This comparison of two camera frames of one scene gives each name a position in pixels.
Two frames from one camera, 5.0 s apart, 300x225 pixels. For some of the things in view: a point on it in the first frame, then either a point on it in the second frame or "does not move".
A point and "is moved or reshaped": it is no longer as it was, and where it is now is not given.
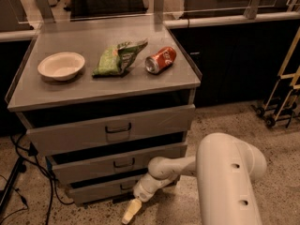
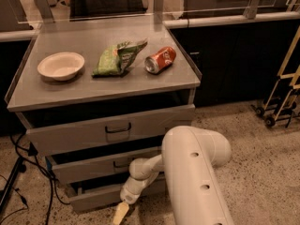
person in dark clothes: [86, 2] does not move
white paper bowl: [62, 66] does not move
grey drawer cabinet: [100, 99] does not move
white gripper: [142, 193] -> [128, 194]
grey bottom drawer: [85, 194] is moved or reshaped
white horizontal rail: [30, 33] does not move
